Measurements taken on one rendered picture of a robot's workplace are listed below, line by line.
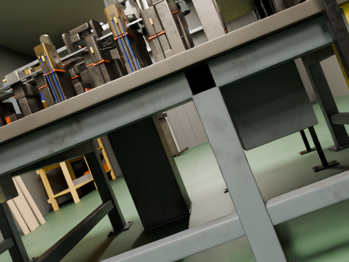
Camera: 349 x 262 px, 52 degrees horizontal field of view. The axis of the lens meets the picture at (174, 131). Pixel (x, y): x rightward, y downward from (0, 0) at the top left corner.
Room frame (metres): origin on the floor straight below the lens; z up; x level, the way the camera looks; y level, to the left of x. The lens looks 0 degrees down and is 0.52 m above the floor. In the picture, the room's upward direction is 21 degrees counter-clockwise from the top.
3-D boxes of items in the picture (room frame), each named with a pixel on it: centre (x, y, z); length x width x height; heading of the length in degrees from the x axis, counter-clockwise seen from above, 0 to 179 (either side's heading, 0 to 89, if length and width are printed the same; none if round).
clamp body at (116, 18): (1.40, 0.05, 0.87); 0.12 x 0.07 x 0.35; 167
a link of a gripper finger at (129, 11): (1.54, -0.01, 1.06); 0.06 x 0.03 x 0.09; 77
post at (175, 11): (1.37, -0.16, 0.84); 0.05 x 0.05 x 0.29; 77
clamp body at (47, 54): (1.51, 0.39, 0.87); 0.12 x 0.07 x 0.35; 167
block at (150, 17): (1.39, -0.08, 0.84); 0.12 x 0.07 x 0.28; 167
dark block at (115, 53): (1.87, 0.13, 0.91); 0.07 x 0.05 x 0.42; 167
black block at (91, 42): (1.47, 0.18, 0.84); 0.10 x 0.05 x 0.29; 167
